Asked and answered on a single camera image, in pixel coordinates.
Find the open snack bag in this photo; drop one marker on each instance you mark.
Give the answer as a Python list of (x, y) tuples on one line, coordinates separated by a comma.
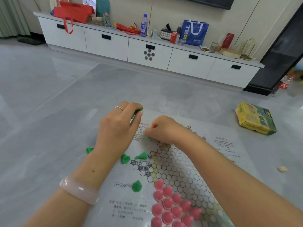
[(205, 49)]

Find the red folded umbrella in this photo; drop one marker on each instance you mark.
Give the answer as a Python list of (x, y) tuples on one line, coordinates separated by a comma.
[(125, 28)]

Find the grey-green curtain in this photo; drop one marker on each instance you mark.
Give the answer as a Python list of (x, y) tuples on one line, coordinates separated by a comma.
[(11, 16)]

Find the black television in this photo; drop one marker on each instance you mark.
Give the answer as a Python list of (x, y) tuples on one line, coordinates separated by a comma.
[(208, 2)]

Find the red fabric bag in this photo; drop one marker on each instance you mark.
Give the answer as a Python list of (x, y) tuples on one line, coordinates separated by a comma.
[(73, 12)]

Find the red vase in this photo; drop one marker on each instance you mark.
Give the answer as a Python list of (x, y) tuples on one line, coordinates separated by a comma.
[(227, 41)]

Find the black glass cabinet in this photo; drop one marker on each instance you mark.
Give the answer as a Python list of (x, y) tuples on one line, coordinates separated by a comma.
[(279, 59)]

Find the black white checkered box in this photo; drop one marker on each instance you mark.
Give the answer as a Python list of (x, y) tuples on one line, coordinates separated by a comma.
[(165, 34)]

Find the white printed card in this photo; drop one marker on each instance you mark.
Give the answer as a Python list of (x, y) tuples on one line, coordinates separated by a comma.
[(89, 2)]

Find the red-label cola bottle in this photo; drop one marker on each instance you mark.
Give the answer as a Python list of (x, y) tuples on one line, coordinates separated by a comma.
[(285, 85)]

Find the person's left hand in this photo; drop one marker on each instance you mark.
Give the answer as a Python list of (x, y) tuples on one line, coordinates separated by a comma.
[(116, 132)]

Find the small cartoon doll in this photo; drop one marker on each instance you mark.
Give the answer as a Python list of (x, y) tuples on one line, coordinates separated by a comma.
[(133, 26)]

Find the beige picture frame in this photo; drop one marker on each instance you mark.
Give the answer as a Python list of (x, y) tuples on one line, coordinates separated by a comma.
[(53, 3)]

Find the black floor mat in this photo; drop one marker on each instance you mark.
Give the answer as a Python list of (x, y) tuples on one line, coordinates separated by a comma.
[(30, 41)]

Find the checkers board sheet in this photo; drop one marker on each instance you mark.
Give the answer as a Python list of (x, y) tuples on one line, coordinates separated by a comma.
[(213, 130)]

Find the glass cup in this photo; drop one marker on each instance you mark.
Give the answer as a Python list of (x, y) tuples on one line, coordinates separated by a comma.
[(214, 47)]

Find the blue-label water bottle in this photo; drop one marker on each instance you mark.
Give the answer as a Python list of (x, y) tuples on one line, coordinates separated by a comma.
[(144, 27)]

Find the group of pink game pieces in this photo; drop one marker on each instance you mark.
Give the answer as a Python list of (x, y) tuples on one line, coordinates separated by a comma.
[(158, 184)]

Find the yellow green cardboard box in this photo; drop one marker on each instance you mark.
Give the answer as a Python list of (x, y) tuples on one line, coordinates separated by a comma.
[(255, 118)]

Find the teal cloth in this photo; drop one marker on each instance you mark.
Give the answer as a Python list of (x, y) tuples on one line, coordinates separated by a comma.
[(103, 7)]

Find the small beige bead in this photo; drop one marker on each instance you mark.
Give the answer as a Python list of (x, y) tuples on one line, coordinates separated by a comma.
[(282, 169)]

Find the small glass jar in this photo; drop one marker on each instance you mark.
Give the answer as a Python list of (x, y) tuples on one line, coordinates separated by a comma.
[(181, 42)]

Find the person's right forearm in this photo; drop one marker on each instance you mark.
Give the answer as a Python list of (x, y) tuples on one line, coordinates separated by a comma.
[(236, 186)]

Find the person's left forearm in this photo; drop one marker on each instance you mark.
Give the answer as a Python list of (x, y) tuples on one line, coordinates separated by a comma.
[(78, 177)]

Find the blue tote bag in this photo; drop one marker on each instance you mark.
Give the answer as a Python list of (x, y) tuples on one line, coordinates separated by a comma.
[(195, 36)]

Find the small pink-capped bottle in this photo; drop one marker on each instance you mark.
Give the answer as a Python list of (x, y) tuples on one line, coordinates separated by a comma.
[(106, 20)]

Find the round wooden box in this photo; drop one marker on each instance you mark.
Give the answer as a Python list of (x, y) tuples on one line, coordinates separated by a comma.
[(230, 53)]

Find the red soda can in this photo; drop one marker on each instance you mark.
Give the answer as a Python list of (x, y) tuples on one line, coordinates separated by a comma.
[(173, 37)]

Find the white TV cabinet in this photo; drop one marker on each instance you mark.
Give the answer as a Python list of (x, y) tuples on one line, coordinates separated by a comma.
[(106, 44)]

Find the white paper cup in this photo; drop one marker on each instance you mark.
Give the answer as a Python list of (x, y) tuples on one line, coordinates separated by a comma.
[(149, 33)]

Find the person's right hand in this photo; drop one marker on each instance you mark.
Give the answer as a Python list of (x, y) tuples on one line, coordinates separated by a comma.
[(165, 130)]

